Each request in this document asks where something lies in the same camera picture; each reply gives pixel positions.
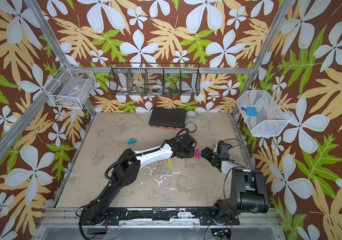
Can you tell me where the white tape roll in basket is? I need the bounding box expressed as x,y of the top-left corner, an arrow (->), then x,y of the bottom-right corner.
150,85 -> 163,93

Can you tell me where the teal triangular block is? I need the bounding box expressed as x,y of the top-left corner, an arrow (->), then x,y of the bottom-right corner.
128,138 -> 137,145

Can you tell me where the black wire basket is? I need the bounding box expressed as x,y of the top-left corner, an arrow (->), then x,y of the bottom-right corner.
107,63 -> 201,96

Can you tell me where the magenta rectangular block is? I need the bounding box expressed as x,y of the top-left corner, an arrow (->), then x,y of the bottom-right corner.
194,149 -> 200,160

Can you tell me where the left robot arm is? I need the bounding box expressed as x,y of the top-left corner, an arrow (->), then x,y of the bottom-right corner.
79,129 -> 197,227

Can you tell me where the white wire basket left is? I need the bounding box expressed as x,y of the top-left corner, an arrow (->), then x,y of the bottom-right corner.
44,64 -> 96,109

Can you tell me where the white mesh corner basket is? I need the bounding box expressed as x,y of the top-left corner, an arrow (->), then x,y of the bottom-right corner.
237,87 -> 294,138

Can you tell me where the black tool case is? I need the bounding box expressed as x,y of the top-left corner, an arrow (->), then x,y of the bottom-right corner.
149,107 -> 186,130

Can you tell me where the blue object in basket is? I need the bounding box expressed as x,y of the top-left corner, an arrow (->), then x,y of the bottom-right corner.
246,107 -> 258,117

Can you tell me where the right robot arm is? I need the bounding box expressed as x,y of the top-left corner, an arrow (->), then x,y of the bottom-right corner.
201,141 -> 269,224

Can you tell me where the clear glass jar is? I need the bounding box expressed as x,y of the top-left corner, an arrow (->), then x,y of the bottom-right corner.
186,110 -> 198,123

